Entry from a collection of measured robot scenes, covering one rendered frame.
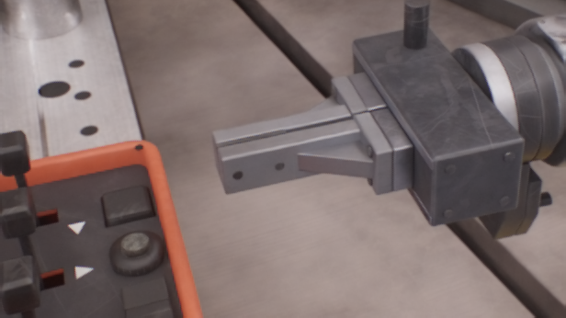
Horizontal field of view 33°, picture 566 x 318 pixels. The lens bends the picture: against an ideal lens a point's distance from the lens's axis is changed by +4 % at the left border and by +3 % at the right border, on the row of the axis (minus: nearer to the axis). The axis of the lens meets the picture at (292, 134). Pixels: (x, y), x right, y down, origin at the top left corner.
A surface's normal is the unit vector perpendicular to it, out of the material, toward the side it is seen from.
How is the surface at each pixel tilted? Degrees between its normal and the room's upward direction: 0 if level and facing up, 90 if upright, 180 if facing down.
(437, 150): 0
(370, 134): 0
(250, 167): 90
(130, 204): 0
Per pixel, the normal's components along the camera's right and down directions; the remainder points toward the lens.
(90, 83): -0.06, -0.80
